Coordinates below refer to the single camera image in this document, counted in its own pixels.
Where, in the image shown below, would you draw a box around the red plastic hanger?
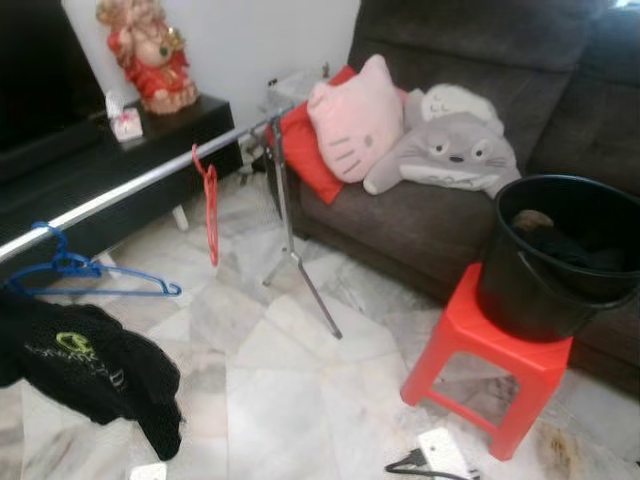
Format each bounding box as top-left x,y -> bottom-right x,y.
192,145 -> 221,268

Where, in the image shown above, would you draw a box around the blue plastic hanger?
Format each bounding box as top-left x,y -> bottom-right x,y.
3,222 -> 183,299

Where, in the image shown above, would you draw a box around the brown garment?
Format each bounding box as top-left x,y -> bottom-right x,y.
512,208 -> 556,236

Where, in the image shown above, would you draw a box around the black plastic bucket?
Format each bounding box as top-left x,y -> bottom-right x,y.
476,175 -> 640,344

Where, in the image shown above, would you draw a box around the red plastic stool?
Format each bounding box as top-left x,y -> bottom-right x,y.
400,262 -> 574,461

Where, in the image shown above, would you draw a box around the grey Totoro plush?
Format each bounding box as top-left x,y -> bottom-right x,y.
362,112 -> 521,196

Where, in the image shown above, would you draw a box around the white plush cushion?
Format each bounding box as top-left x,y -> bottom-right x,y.
405,84 -> 506,136

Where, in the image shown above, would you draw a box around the dark grey sofa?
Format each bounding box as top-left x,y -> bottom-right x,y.
270,0 -> 640,396

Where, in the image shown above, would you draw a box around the pink cat face cushion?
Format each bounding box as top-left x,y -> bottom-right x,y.
306,55 -> 406,184

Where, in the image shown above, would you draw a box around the red cushion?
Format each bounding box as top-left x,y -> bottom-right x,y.
265,65 -> 359,206

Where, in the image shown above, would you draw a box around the silver metal clothes rack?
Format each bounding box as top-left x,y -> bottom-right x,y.
0,100 -> 343,341

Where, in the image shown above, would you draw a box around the red laughing Buddha statue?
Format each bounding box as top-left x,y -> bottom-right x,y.
96,0 -> 199,116

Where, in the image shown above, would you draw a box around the white pink tissue box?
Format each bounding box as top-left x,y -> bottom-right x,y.
105,92 -> 144,141

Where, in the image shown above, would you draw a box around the black shirt large green logo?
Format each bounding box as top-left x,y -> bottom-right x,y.
0,290 -> 184,461

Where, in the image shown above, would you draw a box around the black flat television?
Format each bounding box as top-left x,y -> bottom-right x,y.
0,0 -> 81,156

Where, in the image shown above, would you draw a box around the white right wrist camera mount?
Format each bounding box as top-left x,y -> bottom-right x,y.
415,428 -> 473,480

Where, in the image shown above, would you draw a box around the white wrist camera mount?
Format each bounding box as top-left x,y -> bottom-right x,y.
415,428 -> 473,480
128,462 -> 168,480

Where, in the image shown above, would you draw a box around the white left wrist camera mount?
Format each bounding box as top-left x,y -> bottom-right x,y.
128,462 -> 168,480

